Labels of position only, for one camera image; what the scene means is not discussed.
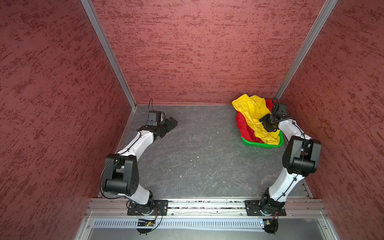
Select yellow shorts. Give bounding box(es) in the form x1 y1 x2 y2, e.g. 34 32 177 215
231 93 281 146

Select left circuit board with wires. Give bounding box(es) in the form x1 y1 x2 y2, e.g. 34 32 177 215
136 219 157 235

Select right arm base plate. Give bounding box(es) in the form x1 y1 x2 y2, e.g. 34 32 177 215
245 200 287 217

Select circuit board with wires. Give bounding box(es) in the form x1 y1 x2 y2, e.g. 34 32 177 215
263 219 279 235
136 219 157 235

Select right corner aluminium profile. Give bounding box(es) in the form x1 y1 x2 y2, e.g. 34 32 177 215
275 0 338 100

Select right circuit board with wires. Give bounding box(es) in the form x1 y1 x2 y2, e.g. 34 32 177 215
263 219 279 235

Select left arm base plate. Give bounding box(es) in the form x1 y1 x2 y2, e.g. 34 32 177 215
127 200 169 217

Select left corner aluminium profile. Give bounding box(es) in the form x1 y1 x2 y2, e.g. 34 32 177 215
81 0 137 110

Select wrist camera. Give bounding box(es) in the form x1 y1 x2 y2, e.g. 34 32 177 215
272 103 287 119
146 110 164 127

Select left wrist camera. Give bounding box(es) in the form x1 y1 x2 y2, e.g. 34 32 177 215
146 110 164 127

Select corner aluminium profile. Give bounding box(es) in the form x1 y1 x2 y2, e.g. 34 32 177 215
81 0 137 110
275 0 338 100

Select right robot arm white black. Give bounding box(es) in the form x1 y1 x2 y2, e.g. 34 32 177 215
259 119 322 216

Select green plastic basket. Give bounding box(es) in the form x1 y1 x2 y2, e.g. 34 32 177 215
242 131 284 149

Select aluminium mounting rail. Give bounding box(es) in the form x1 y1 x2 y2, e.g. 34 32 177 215
85 198 330 219

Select white perforated vent strip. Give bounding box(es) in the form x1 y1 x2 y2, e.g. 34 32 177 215
92 218 264 232

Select red shorts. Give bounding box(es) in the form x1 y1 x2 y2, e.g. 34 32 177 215
235 98 275 144

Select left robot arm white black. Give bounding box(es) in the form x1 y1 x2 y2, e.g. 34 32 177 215
100 112 178 216

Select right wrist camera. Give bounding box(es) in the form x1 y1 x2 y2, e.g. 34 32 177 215
272 103 287 119

